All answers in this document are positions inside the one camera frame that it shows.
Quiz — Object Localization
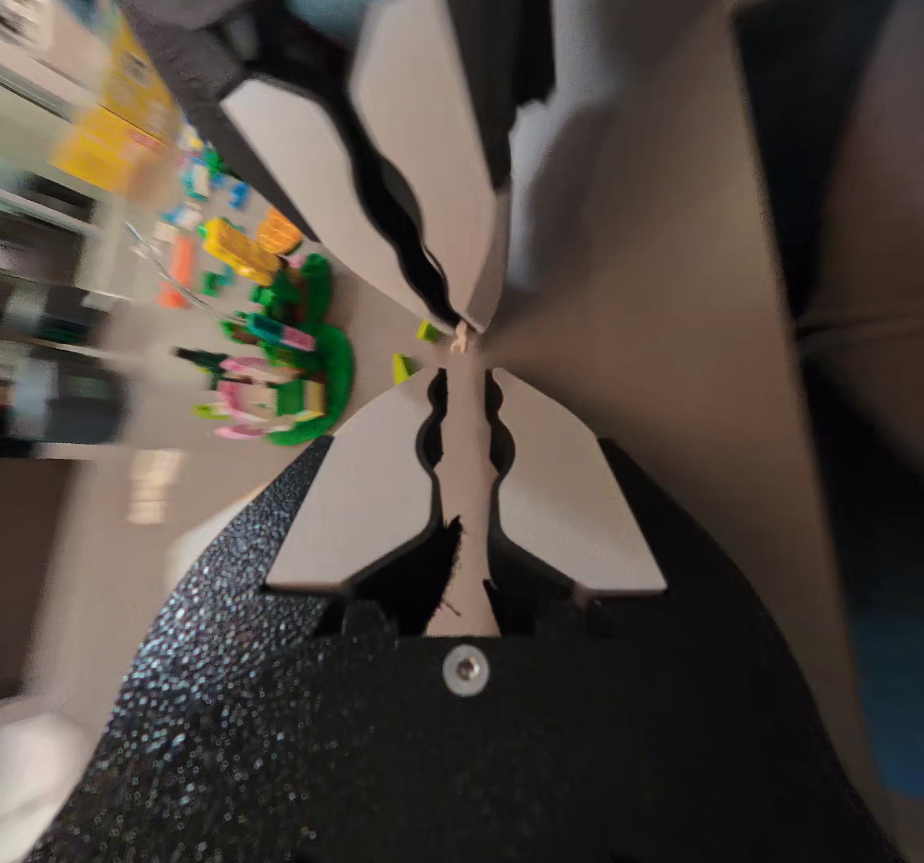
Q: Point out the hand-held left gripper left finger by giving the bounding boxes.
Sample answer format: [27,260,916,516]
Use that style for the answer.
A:
[264,366,464,634]

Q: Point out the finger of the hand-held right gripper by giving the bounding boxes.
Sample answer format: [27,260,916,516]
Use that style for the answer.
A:
[347,0,511,335]
[218,78,457,324]

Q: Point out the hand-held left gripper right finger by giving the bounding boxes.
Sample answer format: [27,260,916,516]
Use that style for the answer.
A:
[482,366,668,629]

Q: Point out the pile of loose lego bricks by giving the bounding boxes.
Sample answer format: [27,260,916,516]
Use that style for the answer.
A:
[155,123,254,229]

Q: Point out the green lego flower model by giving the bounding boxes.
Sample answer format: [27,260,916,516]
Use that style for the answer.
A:
[128,207,355,447]

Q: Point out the yellow lego box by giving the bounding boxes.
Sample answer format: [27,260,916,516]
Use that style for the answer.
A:
[51,11,185,193]

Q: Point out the orange brick separator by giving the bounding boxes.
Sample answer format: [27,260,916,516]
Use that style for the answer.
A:
[159,235,197,309]

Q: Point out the blue cloth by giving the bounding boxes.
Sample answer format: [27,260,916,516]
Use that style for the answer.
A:
[852,574,924,799]

